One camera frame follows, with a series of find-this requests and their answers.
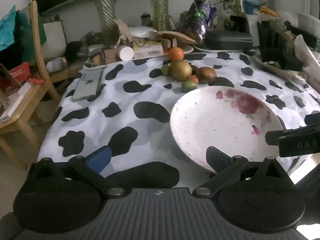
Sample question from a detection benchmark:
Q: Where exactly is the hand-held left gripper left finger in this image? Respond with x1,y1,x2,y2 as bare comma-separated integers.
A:
27,145,125,197

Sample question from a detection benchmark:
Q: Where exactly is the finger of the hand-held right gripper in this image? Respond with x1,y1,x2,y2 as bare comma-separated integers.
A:
265,123,320,146
304,113,320,126

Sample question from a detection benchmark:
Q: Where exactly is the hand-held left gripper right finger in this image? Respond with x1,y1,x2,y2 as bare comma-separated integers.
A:
194,146,290,197

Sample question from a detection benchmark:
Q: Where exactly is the white floral plate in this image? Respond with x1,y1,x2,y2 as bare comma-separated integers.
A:
170,86,284,174

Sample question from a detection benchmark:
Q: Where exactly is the golden round fruit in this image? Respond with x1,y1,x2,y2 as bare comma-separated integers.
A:
170,59,192,82

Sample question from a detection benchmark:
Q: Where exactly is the light grey phone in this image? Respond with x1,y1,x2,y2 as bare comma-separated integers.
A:
72,69,104,102

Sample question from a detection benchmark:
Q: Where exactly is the black slotted rack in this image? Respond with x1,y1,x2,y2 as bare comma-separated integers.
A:
257,20,304,70

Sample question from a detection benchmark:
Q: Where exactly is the cow print tablecloth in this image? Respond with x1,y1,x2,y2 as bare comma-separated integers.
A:
37,51,320,188

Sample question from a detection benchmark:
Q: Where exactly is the brown round fruit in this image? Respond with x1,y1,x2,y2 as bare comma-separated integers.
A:
196,67,217,84

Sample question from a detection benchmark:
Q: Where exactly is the long white box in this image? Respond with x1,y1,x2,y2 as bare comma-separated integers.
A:
0,82,33,123

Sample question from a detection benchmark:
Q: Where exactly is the small cardboard box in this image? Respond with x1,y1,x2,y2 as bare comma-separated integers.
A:
101,49,119,64

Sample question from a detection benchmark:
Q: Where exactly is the white jar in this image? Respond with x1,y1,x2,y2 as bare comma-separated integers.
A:
46,58,65,72

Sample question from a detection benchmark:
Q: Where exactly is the black zip case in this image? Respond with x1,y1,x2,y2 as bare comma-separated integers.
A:
204,30,254,51

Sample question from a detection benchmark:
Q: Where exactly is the white cylinder cup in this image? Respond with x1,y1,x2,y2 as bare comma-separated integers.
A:
117,45,134,61

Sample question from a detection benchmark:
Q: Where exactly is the black fuzzy ball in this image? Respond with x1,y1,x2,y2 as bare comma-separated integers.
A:
66,41,83,62

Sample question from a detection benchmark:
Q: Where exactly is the large orange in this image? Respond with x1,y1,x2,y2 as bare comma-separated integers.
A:
168,47,185,61

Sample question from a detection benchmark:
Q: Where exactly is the wooden chair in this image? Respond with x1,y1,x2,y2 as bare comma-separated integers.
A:
0,1,60,170

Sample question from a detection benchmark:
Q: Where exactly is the black box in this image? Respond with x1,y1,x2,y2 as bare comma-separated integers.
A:
230,15,250,33

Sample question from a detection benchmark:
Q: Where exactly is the red box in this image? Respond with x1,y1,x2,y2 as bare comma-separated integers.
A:
0,62,32,90

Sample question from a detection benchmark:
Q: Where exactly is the yellow and white box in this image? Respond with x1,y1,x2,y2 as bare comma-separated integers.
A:
132,40,164,58

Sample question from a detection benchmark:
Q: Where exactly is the brown paper envelope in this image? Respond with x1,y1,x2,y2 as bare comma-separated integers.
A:
157,31,198,45

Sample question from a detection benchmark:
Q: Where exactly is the torn brown paper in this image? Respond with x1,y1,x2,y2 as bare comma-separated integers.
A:
112,19,134,47

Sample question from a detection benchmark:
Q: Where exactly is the white plastic bag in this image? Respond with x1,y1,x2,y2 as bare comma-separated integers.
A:
130,26,158,39

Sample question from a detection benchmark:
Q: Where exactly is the purple foil bag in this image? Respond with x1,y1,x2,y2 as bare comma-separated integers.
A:
180,1,217,43

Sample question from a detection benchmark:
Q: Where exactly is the braided trunk potted plant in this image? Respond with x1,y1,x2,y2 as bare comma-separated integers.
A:
60,0,130,33
140,0,220,30

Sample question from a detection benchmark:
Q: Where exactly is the teal bag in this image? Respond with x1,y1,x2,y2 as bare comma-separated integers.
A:
0,5,47,52

